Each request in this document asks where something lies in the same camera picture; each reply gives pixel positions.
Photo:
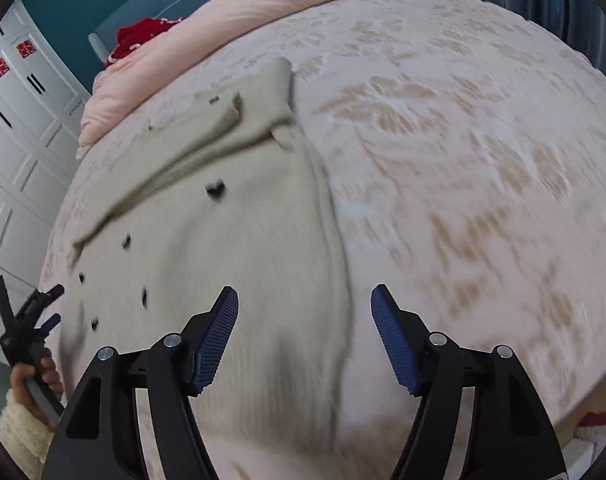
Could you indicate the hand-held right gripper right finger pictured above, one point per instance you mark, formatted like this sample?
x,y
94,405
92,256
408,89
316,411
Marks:
x,y
394,340

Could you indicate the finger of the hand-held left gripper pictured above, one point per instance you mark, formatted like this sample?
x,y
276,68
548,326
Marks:
x,y
45,296
50,322

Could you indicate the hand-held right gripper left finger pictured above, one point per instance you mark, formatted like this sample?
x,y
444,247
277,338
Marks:
x,y
215,340

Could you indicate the beige knit sweater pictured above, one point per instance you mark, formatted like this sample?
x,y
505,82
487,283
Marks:
x,y
223,240

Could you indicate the person's left hand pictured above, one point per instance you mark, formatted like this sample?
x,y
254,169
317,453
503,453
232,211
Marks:
x,y
35,377

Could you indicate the white wardrobe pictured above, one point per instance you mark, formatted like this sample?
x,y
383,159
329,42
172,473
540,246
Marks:
x,y
18,160

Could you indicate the bed with floral cover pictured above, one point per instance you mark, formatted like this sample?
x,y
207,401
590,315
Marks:
x,y
433,200

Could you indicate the red cloth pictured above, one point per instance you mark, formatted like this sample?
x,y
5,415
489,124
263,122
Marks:
x,y
138,36

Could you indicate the pink folded quilt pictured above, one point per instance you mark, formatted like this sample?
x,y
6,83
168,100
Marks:
x,y
223,35

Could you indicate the grey striped curtain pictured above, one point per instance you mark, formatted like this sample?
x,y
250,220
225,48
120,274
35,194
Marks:
x,y
528,0

